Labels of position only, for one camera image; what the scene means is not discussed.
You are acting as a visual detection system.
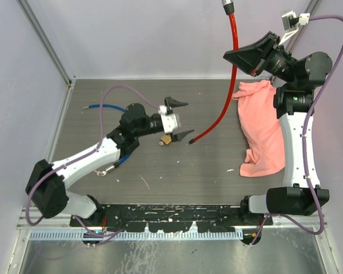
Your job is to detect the brass padlock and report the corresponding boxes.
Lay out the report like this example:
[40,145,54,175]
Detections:
[159,135,172,146]

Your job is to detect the red cable lock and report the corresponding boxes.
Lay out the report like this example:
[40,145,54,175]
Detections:
[189,0,239,144]

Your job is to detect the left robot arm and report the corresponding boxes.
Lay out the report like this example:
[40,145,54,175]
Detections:
[25,97,189,226]

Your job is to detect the pink cloth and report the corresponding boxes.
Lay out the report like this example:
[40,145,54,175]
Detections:
[232,80,285,178]

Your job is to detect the slotted cable duct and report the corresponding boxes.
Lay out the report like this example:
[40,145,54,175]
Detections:
[29,228,244,241]

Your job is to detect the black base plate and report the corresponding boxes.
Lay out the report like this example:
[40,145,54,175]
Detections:
[82,204,264,233]

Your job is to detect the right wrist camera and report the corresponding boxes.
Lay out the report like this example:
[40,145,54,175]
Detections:
[279,10,310,45]

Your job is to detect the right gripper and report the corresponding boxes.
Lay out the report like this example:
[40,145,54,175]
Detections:
[222,31,297,86]

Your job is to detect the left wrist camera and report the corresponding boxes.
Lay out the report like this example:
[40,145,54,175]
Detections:
[158,105,181,134]

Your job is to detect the blue cable lock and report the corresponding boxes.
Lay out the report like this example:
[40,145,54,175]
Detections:
[83,104,130,174]

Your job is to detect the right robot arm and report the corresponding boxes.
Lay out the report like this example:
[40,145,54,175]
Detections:
[223,32,333,225]

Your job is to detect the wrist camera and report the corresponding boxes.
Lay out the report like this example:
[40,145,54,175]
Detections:
[279,10,310,45]
[158,105,181,134]

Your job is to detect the blue lock keys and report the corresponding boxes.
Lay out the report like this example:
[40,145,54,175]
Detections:
[94,170,107,176]

